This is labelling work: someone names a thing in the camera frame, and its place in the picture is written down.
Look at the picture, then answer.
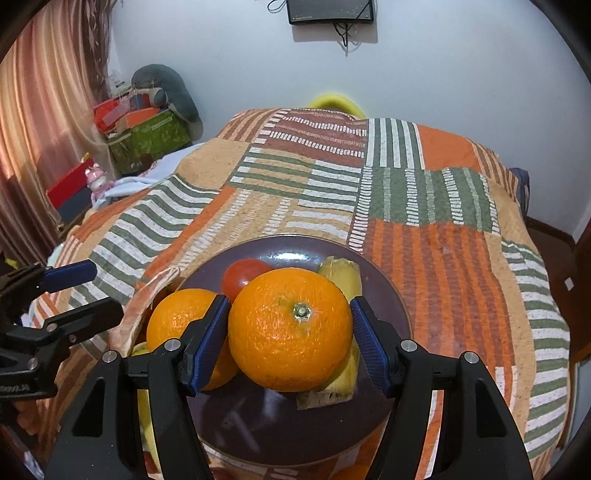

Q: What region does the large orange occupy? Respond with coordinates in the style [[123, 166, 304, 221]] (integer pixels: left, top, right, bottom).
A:
[[228, 267, 349, 393], [146, 288, 238, 391]]

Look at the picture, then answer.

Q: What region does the peeled pomelo segment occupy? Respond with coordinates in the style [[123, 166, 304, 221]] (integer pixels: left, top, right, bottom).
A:
[[107, 267, 183, 357]]

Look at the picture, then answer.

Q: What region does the red tomato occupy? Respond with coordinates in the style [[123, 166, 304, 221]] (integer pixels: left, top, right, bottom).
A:
[[221, 258, 271, 302]]

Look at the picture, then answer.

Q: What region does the purple round plate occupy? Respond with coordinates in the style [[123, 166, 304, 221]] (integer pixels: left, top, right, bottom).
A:
[[180, 236, 411, 466]]

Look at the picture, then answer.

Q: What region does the red gift box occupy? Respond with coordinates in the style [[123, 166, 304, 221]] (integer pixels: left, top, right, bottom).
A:
[[46, 157, 94, 209]]

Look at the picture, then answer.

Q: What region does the pink toy figure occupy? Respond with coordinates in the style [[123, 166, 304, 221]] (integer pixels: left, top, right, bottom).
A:
[[85, 163, 114, 203]]

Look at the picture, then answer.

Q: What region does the white cloth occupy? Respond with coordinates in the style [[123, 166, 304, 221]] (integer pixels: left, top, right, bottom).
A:
[[92, 143, 202, 210]]

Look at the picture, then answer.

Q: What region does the brown striped curtain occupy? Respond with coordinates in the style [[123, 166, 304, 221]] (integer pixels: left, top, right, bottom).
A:
[[1, 1, 115, 264]]

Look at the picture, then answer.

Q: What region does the green storage box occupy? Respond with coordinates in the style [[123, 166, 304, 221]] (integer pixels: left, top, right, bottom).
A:
[[107, 110, 191, 177]]

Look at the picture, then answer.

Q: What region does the grey plush pillow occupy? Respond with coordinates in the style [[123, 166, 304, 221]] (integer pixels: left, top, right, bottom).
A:
[[131, 64, 198, 123]]

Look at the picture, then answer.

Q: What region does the striped patchwork bedspread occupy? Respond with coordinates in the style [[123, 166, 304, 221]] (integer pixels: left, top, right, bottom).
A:
[[32, 108, 570, 478]]

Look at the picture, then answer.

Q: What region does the dark blue bag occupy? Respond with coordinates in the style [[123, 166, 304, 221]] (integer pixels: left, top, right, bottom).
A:
[[510, 167, 531, 219]]

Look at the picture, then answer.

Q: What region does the small black wall screen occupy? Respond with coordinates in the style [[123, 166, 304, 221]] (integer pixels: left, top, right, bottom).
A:
[[287, 0, 375, 25]]

